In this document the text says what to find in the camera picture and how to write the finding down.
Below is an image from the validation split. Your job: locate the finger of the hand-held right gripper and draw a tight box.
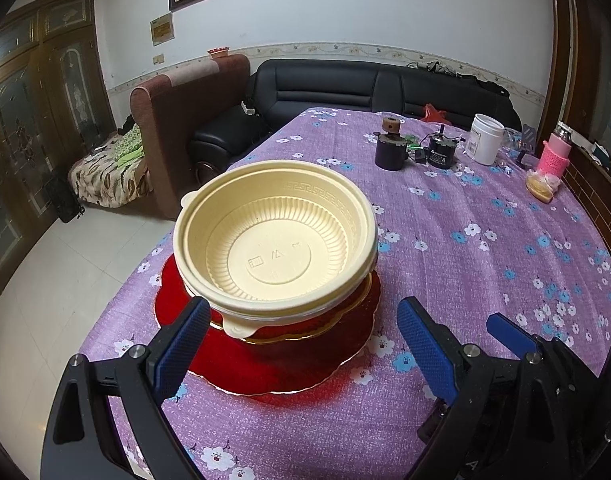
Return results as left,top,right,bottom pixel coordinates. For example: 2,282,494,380
487,312,539,358

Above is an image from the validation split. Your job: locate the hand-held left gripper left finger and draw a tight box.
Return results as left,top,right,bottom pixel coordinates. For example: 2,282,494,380
40,296,212,480

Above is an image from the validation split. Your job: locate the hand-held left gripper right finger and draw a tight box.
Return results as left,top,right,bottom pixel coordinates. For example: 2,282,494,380
396,296,593,480

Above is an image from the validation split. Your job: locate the cream plastic bowl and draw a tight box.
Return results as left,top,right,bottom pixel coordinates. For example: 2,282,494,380
173,159,379,321
183,260,379,337

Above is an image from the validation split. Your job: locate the large red plate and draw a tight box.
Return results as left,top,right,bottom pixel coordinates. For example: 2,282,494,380
153,255,382,396

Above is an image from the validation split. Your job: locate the purple floral tablecloth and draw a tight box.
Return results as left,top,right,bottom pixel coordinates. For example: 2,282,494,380
80,107,611,480

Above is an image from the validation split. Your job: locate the bagged bun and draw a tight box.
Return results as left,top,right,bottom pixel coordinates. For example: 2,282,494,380
525,170,561,205

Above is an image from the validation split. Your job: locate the wooden sideboard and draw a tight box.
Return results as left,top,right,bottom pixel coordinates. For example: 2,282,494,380
560,125,611,221

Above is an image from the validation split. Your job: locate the pink sleeved bottle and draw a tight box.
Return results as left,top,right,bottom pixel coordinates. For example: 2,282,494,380
538,121,572,177

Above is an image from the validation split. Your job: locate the leaf print blanket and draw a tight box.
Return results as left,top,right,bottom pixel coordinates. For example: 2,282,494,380
68,125,151,208

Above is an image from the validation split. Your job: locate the black bag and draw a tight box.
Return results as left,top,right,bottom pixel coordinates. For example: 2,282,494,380
46,177,84,223

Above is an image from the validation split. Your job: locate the white plastic jar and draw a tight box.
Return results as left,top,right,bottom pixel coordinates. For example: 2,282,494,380
464,113,505,166

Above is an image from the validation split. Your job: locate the black cylindrical motor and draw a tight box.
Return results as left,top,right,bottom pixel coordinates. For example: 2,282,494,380
428,132,456,168

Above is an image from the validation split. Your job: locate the dark purple cup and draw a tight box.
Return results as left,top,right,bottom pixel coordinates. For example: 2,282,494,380
375,132,410,171

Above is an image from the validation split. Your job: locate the brown armchair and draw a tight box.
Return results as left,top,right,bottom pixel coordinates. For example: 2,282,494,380
130,54,251,220

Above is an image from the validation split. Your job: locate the wooden glass panel door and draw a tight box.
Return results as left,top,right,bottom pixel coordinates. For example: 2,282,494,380
0,0,117,306

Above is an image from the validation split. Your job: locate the black leather sofa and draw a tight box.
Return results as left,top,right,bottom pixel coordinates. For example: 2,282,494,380
190,58,522,196

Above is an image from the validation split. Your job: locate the yellow wall notice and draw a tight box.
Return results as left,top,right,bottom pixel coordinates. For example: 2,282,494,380
150,14,175,45

